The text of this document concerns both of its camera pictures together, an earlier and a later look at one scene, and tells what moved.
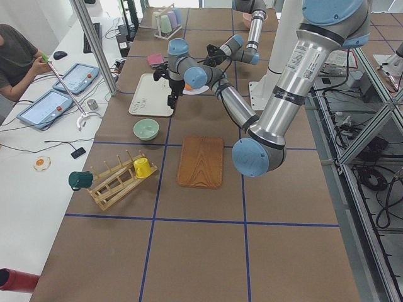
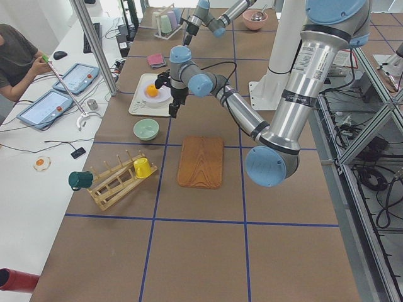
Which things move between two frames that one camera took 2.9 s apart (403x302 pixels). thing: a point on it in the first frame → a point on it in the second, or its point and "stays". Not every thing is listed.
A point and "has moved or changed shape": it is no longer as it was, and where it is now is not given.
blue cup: (178, 11) stays
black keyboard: (86, 47) stays
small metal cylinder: (92, 104) stays
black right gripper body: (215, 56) → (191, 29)
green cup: (166, 26) stays
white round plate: (196, 91) has moved or changed shape
